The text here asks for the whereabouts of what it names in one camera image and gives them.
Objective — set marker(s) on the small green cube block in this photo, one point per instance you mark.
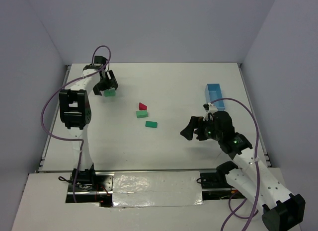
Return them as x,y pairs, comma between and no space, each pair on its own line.
106,93

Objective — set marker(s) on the dark green rectangular block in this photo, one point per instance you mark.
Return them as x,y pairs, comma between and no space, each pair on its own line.
151,124

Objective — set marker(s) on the red triangular wood block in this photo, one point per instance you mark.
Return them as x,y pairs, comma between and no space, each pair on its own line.
142,106

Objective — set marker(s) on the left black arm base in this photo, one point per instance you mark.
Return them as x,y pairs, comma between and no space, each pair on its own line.
89,186

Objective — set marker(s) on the silver tape patch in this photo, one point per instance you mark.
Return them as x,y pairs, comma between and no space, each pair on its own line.
156,189

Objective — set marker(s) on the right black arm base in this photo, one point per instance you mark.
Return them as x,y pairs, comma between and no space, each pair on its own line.
214,185

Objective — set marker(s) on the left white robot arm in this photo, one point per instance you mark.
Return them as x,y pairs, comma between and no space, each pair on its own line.
75,110

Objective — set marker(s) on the light green rectangular block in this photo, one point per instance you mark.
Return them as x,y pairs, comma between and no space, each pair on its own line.
141,113

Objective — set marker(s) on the blue plastic box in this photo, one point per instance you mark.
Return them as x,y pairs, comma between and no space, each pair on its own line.
213,92

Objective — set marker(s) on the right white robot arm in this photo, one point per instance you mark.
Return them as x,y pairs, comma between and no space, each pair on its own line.
280,209

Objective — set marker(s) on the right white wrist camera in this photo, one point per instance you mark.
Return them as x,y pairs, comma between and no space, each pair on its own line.
210,109

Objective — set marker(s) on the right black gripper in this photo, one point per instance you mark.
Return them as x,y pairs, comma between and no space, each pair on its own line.
198,129

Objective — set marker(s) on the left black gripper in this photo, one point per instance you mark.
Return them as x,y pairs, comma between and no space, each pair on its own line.
107,81

